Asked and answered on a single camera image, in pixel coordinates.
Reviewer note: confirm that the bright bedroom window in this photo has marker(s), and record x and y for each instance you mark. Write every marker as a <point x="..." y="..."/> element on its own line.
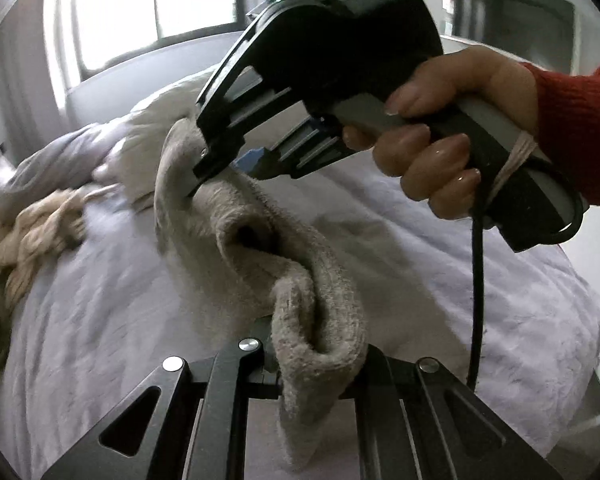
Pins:
<point x="86" y="37"/>

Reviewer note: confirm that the red sweater right forearm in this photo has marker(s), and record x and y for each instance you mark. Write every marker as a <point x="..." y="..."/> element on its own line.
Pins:
<point x="569" y="126"/>

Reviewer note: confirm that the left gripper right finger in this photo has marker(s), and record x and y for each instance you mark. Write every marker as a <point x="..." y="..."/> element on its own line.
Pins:
<point x="418" y="421"/>

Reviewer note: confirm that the grey lavender blanket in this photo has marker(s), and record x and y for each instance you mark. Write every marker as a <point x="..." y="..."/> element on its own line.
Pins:
<point x="66" y="162"/>

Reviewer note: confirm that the right hand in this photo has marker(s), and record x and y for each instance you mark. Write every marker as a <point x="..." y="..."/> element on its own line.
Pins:
<point x="437" y="171"/>

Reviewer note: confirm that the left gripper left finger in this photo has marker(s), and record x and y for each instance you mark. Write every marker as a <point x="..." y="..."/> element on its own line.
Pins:
<point x="183" y="421"/>

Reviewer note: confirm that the beige quilted comforter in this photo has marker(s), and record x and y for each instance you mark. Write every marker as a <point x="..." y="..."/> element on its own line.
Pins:
<point x="134" y="160"/>

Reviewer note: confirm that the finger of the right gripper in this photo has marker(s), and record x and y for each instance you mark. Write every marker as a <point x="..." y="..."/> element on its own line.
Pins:
<point x="211" y="163"/>
<point x="255" y="162"/>

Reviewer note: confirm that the grey bed headboard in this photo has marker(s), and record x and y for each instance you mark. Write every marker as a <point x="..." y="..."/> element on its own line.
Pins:
<point x="113" y="92"/>

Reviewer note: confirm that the olive brown fleece garment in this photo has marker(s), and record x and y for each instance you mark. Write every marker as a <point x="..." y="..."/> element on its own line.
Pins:
<point x="331" y="288"/>

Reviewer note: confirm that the white wall shelf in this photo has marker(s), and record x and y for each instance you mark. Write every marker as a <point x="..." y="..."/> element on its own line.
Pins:
<point x="543" y="32"/>

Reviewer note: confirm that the lavender bed sheet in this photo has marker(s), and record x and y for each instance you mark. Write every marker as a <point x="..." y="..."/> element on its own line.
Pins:
<point x="98" y="320"/>

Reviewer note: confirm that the tan striped clothes pile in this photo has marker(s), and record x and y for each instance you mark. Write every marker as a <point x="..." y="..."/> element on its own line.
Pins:
<point x="41" y="231"/>

